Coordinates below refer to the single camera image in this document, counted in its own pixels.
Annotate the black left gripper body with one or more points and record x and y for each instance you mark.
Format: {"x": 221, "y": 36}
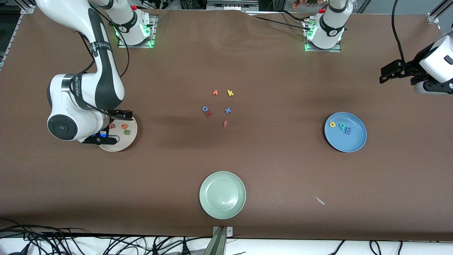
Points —
{"x": 414, "y": 68}

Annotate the blue foam letter E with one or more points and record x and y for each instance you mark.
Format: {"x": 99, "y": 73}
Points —
{"x": 348, "y": 130}

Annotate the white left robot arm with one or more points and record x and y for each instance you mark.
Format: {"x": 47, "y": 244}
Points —
{"x": 329, "y": 32}

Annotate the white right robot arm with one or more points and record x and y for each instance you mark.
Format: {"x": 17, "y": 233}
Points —
{"x": 70, "y": 102}

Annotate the beige round plate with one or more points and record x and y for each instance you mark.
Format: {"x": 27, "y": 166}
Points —
{"x": 124, "y": 141}

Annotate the blue round plate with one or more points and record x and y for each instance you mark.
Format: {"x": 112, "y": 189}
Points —
{"x": 345, "y": 141}

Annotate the brown table cover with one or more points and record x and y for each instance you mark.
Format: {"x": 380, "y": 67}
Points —
{"x": 226, "y": 63}

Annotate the orange dried plant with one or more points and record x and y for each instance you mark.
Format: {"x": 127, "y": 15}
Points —
{"x": 296, "y": 4}

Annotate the green round plate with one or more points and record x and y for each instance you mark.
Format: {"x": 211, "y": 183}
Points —
{"x": 222, "y": 195}

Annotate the small pale paper scrap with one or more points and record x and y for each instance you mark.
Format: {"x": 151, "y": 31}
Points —
{"x": 319, "y": 200}

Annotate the aluminium frame profile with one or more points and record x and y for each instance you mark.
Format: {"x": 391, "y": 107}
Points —
{"x": 433, "y": 17}
{"x": 10, "y": 42}

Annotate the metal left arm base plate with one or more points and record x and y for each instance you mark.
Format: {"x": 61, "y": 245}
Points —
{"x": 336, "y": 49}

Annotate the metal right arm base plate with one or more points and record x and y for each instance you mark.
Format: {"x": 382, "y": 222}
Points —
{"x": 151, "y": 35}

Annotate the grey metal rail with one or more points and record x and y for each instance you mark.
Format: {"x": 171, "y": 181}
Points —
{"x": 230, "y": 5}

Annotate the metal table edge bracket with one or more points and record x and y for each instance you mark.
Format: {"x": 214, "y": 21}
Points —
{"x": 221, "y": 244}

